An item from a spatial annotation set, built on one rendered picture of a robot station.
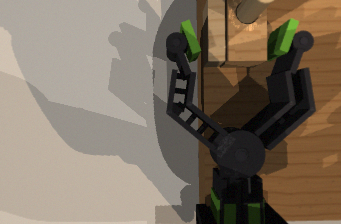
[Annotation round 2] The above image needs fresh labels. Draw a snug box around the brown wooden board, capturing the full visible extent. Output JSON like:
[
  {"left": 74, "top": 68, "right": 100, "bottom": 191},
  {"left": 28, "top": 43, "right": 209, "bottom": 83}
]
[{"left": 197, "top": 0, "right": 341, "bottom": 221}]

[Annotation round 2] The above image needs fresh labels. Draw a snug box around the small wooden block with hole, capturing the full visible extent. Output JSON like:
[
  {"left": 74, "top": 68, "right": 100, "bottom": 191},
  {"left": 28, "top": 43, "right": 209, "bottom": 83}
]
[{"left": 220, "top": 0, "right": 267, "bottom": 68}]

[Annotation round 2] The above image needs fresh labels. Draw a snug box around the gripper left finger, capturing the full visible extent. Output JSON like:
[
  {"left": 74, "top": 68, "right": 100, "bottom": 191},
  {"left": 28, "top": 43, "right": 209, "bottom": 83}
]
[{"left": 196, "top": 204, "right": 217, "bottom": 224}]

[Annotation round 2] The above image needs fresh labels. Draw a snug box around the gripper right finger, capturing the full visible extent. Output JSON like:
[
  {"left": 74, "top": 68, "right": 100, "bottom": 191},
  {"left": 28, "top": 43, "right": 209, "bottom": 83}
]
[{"left": 264, "top": 203, "right": 288, "bottom": 224}]

